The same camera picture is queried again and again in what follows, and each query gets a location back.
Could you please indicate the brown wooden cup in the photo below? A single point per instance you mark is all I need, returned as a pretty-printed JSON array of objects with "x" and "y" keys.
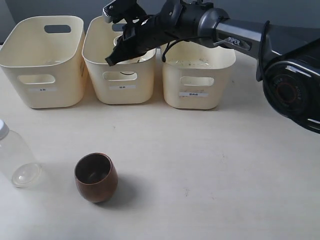
[{"x": 96, "y": 177}]

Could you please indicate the left cream plastic bin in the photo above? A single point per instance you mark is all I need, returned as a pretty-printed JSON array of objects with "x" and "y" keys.
[{"x": 42, "y": 58}]

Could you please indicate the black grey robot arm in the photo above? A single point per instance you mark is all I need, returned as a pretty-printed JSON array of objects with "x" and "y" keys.
[{"x": 288, "y": 58}]

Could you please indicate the clear plastic bottle white cap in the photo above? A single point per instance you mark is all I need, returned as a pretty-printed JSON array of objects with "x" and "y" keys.
[{"x": 17, "y": 162}]

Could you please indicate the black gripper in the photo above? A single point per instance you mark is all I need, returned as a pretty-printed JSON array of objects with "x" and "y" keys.
[{"x": 154, "y": 32}]

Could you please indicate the cream plastic bin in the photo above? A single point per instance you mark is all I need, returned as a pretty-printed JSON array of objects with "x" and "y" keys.
[
  {"x": 128, "y": 82},
  {"x": 195, "y": 77},
  {"x": 42, "y": 58}
]

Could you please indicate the right cream plastic bin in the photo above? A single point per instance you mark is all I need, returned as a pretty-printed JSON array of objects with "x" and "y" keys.
[{"x": 195, "y": 77}]

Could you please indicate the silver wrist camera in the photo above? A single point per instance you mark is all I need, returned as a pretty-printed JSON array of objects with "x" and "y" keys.
[{"x": 118, "y": 10}]

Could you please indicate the middle cream plastic bin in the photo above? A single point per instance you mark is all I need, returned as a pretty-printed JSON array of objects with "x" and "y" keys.
[{"x": 128, "y": 82}]

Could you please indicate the white paper cup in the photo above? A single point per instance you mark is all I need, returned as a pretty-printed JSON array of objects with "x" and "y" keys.
[{"x": 118, "y": 41}]

